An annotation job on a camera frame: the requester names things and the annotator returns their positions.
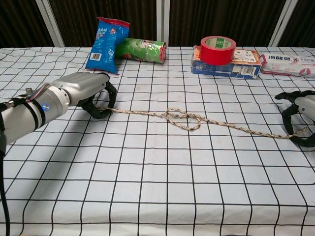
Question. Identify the green cylindrical chip can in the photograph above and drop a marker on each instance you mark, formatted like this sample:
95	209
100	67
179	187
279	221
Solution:
142	50

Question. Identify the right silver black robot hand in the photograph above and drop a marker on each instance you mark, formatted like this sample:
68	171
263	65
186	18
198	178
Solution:
299	103

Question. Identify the red tape roll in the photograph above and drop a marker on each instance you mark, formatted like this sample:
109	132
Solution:
216	52

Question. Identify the pink white toothpaste box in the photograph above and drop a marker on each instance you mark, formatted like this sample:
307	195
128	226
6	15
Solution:
285	64

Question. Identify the white black grid tablecloth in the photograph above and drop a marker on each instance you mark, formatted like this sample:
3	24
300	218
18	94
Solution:
157	159

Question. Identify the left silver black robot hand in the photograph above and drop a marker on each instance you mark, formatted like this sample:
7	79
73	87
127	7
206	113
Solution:
81	84

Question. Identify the white metal frame post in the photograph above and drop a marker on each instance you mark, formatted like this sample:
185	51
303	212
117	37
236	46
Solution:
50	22
163	19
281	22

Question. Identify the blue orange tissue pack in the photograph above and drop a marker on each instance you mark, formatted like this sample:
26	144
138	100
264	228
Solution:
243	67

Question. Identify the blue snack bag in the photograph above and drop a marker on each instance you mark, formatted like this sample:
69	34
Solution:
105	46

